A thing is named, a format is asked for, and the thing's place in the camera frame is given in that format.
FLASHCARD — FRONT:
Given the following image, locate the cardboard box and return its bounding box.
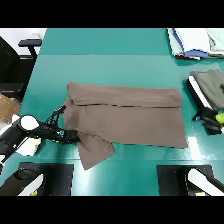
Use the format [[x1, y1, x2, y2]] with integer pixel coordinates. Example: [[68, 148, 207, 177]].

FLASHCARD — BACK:
[[0, 93, 22, 123]]

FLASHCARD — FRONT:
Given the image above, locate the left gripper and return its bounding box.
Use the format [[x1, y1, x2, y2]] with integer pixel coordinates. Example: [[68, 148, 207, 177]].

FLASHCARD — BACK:
[[58, 128, 80, 145]]

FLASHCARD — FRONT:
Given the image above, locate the brown T-shirt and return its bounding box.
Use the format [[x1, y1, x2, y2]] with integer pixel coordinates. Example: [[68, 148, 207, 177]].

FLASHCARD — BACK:
[[62, 81, 189, 171]]

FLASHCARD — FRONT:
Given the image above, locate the grey garment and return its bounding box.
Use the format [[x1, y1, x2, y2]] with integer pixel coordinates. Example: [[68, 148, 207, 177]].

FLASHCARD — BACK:
[[189, 68, 224, 112]]

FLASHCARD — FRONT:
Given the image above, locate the blue garment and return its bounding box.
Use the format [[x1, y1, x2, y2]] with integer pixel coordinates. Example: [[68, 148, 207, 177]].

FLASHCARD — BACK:
[[182, 48, 210, 60]]

